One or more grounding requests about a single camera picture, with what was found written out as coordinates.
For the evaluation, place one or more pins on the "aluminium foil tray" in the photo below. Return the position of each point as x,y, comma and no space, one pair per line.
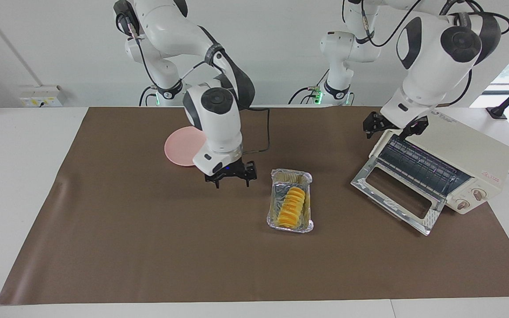
276,221

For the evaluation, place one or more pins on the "cream oven knob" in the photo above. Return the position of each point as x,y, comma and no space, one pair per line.
479,194
462,204

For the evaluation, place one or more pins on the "brown table mat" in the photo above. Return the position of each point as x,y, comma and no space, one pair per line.
192,247

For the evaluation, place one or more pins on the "sliced yellow bread loaf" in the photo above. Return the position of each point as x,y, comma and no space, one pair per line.
292,207

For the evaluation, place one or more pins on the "glass oven door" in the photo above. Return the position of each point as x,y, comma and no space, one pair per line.
369,187

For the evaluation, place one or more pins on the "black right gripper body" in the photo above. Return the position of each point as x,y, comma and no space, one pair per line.
230,170

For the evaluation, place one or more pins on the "cream toaster oven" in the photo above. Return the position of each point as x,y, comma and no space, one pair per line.
466,150

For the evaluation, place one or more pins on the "pink round plate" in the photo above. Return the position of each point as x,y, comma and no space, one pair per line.
184,145

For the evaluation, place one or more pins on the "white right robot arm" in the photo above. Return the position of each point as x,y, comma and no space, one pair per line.
175,31

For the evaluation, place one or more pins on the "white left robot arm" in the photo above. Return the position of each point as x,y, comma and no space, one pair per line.
431,66

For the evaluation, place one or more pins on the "white wall socket box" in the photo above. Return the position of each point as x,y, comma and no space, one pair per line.
42,97

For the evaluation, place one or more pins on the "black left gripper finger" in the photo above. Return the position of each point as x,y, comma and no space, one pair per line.
374,123
417,127

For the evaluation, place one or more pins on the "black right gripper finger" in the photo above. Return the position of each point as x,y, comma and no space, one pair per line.
215,179
250,172

